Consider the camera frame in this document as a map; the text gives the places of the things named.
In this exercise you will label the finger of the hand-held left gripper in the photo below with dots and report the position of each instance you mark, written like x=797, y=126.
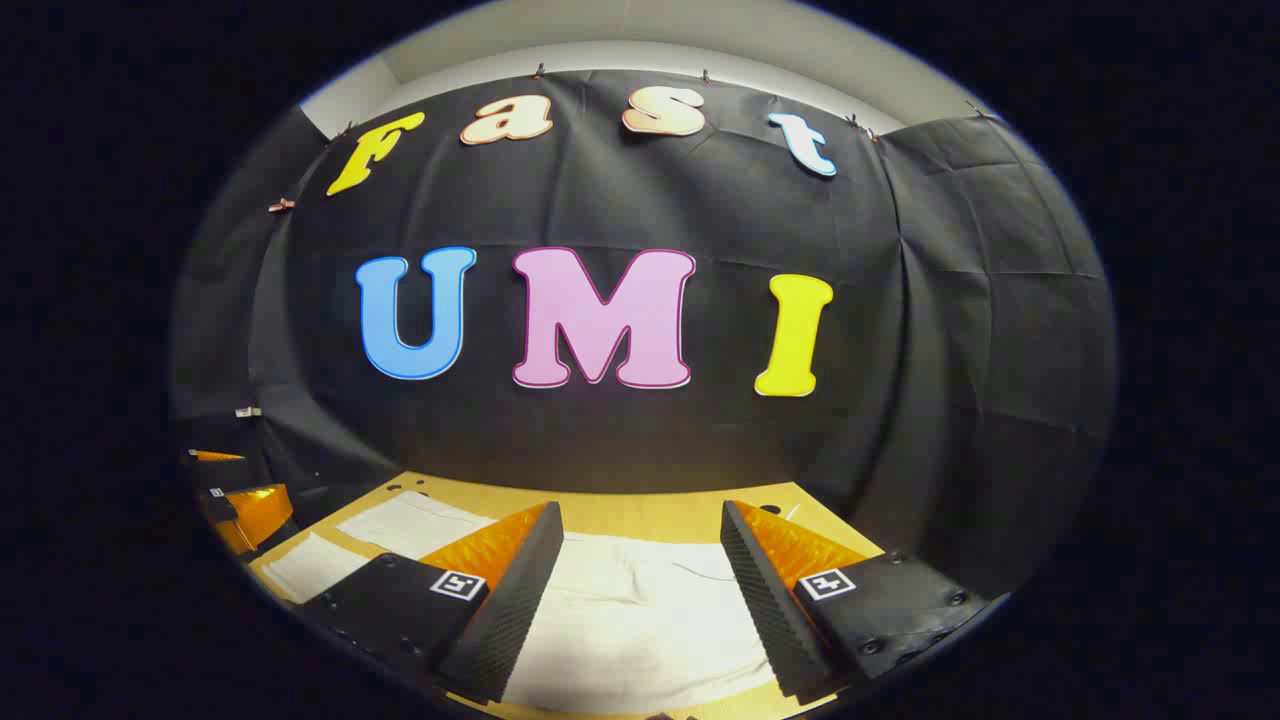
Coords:
x=262, y=512
x=218, y=472

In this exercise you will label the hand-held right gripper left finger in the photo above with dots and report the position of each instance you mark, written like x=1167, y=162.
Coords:
x=520, y=600

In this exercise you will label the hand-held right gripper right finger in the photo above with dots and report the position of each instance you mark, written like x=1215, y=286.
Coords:
x=765, y=610

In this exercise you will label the white jeans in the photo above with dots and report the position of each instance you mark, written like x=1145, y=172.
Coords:
x=640, y=620

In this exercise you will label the black backdrop cloth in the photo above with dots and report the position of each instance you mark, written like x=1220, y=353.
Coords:
x=620, y=440

